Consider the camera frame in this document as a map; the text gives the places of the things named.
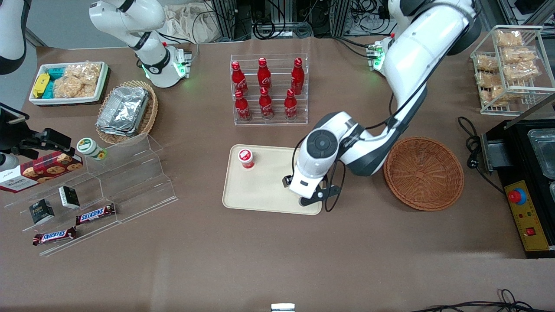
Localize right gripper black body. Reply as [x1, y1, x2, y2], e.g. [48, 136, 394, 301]
[0, 121, 34, 159]

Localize beige plastic tray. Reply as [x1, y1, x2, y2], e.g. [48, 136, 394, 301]
[222, 144, 325, 216]

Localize white rectangular snack tray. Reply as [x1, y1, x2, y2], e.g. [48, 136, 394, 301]
[29, 61, 109, 106]

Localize oval wicker basket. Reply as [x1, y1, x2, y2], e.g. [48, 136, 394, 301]
[95, 80, 159, 146]

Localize round brown wicker basket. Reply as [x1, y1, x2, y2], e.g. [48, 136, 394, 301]
[383, 136, 465, 212]

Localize red tartan cookie box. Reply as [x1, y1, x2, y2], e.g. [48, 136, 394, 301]
[0, 150, 84, 194]

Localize yellow snack pack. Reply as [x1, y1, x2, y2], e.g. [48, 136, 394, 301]
[33, 73, 51, 99]

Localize green white lidded cup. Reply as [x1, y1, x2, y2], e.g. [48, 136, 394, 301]
[76, 137, 108, 161]

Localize red lidded small cup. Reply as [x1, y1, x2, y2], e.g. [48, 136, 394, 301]
[237, 148, 255, 170]

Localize clear bag of rice crackers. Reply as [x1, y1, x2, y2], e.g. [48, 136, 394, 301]
[53, 75, 96, 99]
[64, 61, 104, 83]

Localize clear acrylic bottle rack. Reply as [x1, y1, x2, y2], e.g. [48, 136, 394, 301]
[230, 53, 309, 127]

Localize small black box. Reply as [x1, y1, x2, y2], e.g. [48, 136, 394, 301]
[29, 198, 56, 225]
[58, 185, 81, 210]

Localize red cola bottle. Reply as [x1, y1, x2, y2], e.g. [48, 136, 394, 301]
[258, 87, 274, 120]
[234, 90, 251, 121]
[231, 61, 249, 96]
[284, 88, 299, 120]
[291, 57, 305, 95]
[257, 57, 272, 90]

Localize silver foil container stack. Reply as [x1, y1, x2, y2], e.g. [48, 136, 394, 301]
[96, 86, 150, 137]

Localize brown Snickers bar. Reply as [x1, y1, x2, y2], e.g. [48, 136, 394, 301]
[32, 226, 78, 247]
[75, 203, 117, 226]

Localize clear acrylic step stand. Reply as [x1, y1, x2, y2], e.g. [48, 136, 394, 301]
[3, 133, 179, 257]

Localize beige crumpled cloth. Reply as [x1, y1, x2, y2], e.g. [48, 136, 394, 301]
[161, 3, 222, 44]

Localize black machine with steel pans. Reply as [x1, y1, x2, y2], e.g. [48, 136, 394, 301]
[480, 93, 555, 259]

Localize clear bag of fried snacks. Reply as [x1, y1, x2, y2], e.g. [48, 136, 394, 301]
[502, 46, 538, 65]
[476, 71, 503, 89]
[476, 55, 499, 73]
[496, 29, 525, 48]
[503, 62, 540, 82]

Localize yellow control panel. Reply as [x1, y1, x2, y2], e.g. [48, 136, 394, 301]
[504, 179, 552, 253]

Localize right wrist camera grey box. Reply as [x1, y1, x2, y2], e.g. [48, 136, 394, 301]
[0, 153, 20, 173]

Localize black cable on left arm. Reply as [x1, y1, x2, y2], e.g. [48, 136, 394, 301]
[293, 9, 483, 213]

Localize black cables at arm base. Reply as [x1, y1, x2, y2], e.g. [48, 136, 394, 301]
[333, 36, 374, 60]

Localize coiled black background cable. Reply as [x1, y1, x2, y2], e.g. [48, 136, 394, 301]
[252, 17, 287, 40]

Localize black power cable with plug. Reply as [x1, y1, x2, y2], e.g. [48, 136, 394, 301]
[457, 116, 507, 194]

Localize black floor cables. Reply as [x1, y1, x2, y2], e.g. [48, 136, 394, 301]
[410, 289, 555, 312]

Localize white wire basket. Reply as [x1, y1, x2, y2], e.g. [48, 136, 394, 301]
[470, 25, 555, 116]

